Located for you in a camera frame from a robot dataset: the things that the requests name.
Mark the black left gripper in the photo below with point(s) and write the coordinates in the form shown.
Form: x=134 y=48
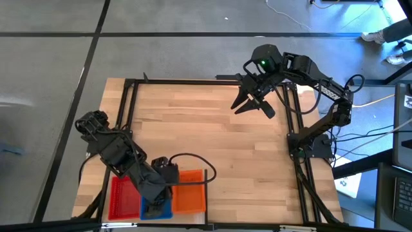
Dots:
x=153 y=187

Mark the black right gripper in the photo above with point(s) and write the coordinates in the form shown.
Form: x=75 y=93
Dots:
x=257 y=88

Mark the blue plastic basket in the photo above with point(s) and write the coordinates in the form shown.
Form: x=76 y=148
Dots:
x=157 y=218

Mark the orange plastic basket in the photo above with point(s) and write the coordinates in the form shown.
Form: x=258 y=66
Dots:
x=190 y=196

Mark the red plastic basket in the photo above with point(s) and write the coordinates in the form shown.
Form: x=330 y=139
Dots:
x=122 y=203

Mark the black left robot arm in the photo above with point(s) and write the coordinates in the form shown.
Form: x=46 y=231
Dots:
x=116 y=151

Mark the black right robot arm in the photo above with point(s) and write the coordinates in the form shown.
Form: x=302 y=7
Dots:
x=331 y=93

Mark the white printed paper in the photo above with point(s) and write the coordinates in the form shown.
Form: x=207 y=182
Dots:
x=349 y=185

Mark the person's shoe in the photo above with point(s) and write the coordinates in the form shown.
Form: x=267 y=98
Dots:
x=397 y=59
x=373 y=37

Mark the grey computer monitor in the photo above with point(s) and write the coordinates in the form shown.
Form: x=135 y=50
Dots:
x=402 y=138

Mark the black chair base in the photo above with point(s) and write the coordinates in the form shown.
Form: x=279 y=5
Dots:
x=406 y=51

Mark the person's leg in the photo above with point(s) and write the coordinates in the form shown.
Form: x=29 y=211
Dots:
x=399 y=30

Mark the computer keyboard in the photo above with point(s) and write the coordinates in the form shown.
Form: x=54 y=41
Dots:
x=404 y=203

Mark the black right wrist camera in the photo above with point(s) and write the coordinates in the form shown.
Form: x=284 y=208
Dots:
x=268 y=110

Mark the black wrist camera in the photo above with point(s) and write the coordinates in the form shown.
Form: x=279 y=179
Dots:
x=167 y=170
x=268 y=110

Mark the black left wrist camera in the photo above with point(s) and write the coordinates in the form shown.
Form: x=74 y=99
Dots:
x=167 y=170

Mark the black metal shelf frame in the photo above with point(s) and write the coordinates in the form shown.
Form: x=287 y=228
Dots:
x=206 y=199

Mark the black aluminium table frame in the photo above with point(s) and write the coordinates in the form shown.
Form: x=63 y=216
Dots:
x=193 y=82

